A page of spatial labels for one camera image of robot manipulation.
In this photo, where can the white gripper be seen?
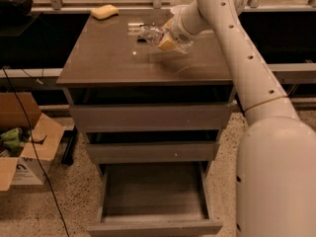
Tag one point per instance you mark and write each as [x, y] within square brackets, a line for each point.
[179, 31]

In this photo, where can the clear plastic water bottle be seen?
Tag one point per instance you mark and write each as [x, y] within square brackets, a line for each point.
[183, 48]

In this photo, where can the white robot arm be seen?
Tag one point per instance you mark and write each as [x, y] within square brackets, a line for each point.
[276, 159]

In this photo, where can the grey drawer cabinet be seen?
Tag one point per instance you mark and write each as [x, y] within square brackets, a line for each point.
[110, 66]

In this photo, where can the grey top drawer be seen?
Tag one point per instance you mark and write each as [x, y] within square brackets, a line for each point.
[149, 118]

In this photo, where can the grey middle drawer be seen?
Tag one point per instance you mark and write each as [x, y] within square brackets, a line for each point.
[152, 152]

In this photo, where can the grey open bottom drawer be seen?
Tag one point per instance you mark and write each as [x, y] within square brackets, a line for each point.
[154, 200]

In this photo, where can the small black snack packet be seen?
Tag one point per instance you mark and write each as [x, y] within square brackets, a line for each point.
[146, 33]

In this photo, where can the white ceramic bowl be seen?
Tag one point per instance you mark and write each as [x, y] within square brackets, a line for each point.
[176, 9]

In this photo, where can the yellow sponge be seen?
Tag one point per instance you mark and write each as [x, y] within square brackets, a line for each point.
[104, 12]

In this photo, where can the black table leg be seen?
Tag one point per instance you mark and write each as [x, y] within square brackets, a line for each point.
[69, 138]

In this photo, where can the black device on shelf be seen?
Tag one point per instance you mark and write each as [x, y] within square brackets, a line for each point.
[15, 8]

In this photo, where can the green cloth in box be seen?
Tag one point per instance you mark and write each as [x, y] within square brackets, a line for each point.
[11, 141]

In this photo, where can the open cardboard box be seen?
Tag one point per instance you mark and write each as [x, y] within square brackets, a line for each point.
[40, 140]

